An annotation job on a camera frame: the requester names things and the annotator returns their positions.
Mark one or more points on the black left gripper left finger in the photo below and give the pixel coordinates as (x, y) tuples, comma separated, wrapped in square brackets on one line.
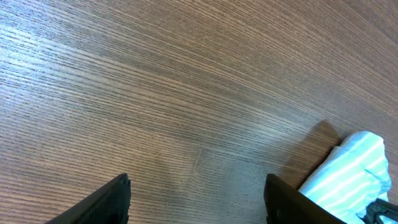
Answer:
[(109, 204)]

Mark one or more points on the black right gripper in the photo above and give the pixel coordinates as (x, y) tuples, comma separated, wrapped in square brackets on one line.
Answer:
[(380, 212)]

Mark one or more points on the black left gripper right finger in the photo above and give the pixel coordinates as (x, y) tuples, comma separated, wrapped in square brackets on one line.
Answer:
[(286, 205)]

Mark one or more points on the light blue striped shirt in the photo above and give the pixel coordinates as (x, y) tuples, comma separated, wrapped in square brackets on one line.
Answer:
[(354, 175)]

